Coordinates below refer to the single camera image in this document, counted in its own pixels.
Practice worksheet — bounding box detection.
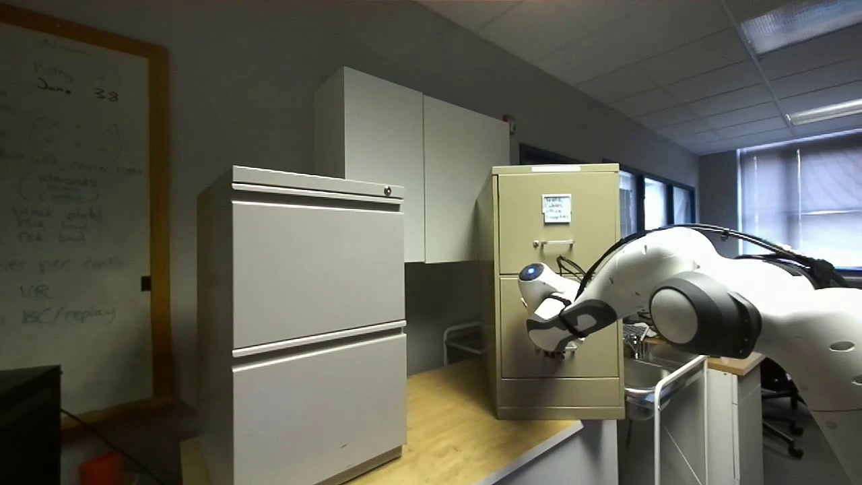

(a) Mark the whiteboard with wooden frame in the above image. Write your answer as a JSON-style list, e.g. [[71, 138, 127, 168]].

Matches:
[[0, 3, 174, 432]]

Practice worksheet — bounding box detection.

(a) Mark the orange object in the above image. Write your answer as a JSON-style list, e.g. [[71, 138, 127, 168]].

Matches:
[[79, 452, 126, 485]]

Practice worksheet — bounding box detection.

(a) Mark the beige drawer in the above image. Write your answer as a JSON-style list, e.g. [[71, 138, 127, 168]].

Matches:
[[496, 171, 621, 276], [499, 276, 622, 380]]

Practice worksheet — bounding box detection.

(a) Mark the ceiling light panel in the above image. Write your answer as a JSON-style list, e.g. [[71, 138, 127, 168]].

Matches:
[[784, 99, 862, 127], [737, 0, 862, 56]]

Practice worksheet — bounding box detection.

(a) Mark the white paper label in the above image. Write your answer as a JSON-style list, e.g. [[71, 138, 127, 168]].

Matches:
[[541, 193, 572, 224]]

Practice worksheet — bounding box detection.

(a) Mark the grey drawer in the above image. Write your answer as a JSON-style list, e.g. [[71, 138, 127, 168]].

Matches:
[[232, 333, 409, 485], [232, 199, 407, 352]]

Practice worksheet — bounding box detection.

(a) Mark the black office chair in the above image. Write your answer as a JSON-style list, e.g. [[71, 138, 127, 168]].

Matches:
[[760, 357, 809, 460]]

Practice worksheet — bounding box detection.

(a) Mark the grey upper drawer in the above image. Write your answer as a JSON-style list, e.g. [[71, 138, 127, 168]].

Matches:
[[232, 199, 407, 352]]

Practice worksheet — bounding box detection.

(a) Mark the desk with wooden top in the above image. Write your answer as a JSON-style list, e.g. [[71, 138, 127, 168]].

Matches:
[[704, 352, 766, 485]]

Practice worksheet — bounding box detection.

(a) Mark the window with blinds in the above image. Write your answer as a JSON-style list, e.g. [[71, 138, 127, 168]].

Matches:
[[738, 131, 862, 271]]

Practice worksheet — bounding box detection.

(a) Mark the grey filing cabinet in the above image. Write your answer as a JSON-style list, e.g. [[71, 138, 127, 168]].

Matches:
[[197, 165, 409, 485]]

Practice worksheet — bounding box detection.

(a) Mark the wall cabinet door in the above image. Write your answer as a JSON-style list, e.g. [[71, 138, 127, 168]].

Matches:
[[423, 95, 511, 265], [343, 67, 426, 263]]

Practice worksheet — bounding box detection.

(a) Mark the white wall cabinet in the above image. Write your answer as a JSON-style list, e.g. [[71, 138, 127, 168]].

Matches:
[[314, 66, 511, 265]]

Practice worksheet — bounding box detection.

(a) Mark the black cable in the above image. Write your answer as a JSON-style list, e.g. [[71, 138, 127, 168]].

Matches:
[[61, 407, 164, 485]]

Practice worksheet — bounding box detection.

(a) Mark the beige filing cabinet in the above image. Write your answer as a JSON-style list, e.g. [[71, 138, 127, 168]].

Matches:
[[475, 164, 626, 421]]

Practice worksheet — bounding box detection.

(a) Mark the beige upper drawer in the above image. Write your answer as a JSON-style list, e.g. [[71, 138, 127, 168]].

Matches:
[[496, 171, 621, 276]]

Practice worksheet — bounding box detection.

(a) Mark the grey lower drawer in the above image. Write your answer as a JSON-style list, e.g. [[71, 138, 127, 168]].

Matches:
[[232, 333, 409, 485]]

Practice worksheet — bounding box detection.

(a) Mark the beige lower drawer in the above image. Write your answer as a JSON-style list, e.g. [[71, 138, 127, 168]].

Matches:
[[499, 276, 622, 380]]

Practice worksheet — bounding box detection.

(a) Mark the black box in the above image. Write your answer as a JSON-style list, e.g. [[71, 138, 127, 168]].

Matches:
[[0, 364, 63, 485]]

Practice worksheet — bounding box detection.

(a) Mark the metal cart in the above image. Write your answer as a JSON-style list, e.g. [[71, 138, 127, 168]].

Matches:
[[622, 323, 709, 485]]

